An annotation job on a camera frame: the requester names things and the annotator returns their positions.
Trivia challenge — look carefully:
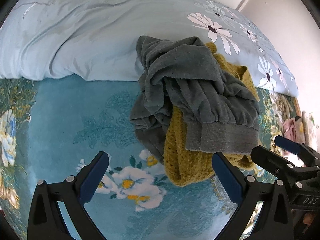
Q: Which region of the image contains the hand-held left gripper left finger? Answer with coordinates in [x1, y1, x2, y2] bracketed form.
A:
[27, 151, 110, 240]

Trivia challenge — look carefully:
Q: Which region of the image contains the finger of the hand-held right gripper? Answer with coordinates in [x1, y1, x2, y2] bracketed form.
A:
[274, 135, 320, 167]
[251, 146, 300, 183]

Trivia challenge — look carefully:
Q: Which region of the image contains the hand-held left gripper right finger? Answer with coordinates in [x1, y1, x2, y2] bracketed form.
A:
[211, 151, 294, 240]

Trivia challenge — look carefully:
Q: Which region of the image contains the yellow knit sweater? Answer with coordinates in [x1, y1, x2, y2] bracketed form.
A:
[164, 42, 260, 187]

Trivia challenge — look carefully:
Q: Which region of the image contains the grey sweatshirt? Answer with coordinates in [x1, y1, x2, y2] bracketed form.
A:
[129, 35, 260, 165]

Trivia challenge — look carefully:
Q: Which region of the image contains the pink cloth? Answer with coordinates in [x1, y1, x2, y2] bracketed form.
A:
[282, 115, 304, 140]

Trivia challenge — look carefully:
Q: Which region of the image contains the teal floral blanket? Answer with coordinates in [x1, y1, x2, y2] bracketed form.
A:
[0, 76, 304, 240]

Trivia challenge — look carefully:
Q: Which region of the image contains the light blue floral quilt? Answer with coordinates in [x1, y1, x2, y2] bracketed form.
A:
[0, 0, 299, 98]

